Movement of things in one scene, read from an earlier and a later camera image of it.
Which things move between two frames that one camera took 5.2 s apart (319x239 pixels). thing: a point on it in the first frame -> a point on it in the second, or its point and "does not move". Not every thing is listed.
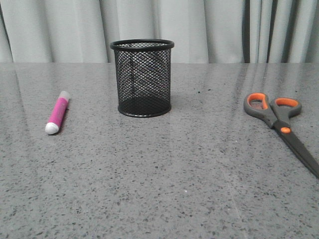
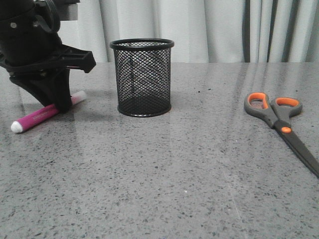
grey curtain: [202, 31] does not move
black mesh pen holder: [143, 76] does not move
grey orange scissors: [277, 114] does not move
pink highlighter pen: [58, 113] -> [18, 126]
